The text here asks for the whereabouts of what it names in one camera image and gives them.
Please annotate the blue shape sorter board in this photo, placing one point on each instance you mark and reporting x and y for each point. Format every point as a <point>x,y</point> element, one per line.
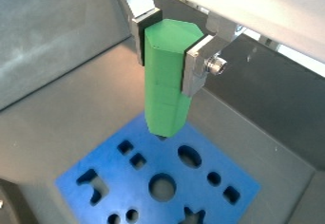
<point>140,179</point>

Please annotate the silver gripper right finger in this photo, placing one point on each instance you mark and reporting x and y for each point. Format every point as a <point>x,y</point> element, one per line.
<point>203,60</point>

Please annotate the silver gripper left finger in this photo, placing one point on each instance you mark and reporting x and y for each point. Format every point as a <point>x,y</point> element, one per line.
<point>142,15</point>

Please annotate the green hexagonal prism block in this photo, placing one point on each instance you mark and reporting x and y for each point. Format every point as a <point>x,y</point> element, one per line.
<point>167,105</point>

